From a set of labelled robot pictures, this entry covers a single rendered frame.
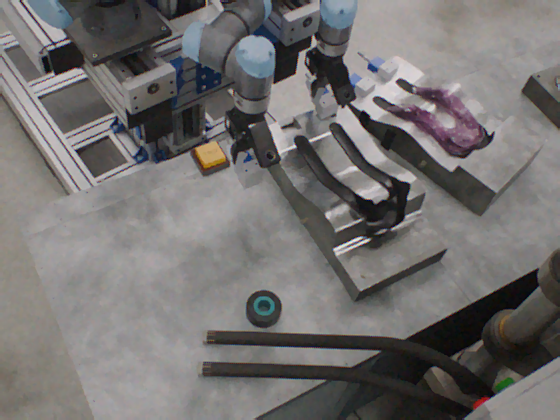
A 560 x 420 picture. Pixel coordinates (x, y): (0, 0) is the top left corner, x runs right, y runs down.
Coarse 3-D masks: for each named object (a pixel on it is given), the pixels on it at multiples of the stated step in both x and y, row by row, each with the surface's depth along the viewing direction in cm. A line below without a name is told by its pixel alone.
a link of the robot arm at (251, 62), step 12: (252, 36) 120; (240, 48) 118; (252, 48) 118; (264, 48) 118; (228, 60) 121; (240, 60) 118; (252, 60) 117; (264, 60) 117; (228, 72) 122; (240, 72) 121; (252, 72) 119; (264, 72) 120; (240, 84) 123; (252, 84) 122; (264, 84) 122; (252, 96) 124; (264, 96) 126
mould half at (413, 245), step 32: (320, 128) 164; (352, 128) 165; (288, 160) 157; (384, 160) 160; (288, 192) 159; (320, 192) 151; (384, 192) 149; (416, 192) 150; (320, 224) 148; (352, 224) 143; (416, 224) 153; (352, 256) 147; (384, 256) 147; (416, 256) 148; (352, 288) 145
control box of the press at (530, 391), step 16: (544, 368) 70; (512, 384) 76; (528, 384) 69; (544, 384) 69; (480, 400) 83; (496, 400) 68; (512, 400) 67; (528, 400) 67; (544, 400) 68; (464, 416) 90; (480, 416) 69; (496, 416) 66; (512, 416) 66; (528, 416) 66; (544, 416) 67
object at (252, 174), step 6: (246, 156) 149; (246, 162) 147; (252, 162) 147; (246, 168) 146; (252, 168) 146; (258, 168) 146; (240, 174) 147; (246, 174) 145; (252, 174) 145; (258, 174) 147; (240, 180) 149; (246, 180) 146; (252, 180) 148; (258, 180) 149; (246, 186) 148; (252, 186) 150
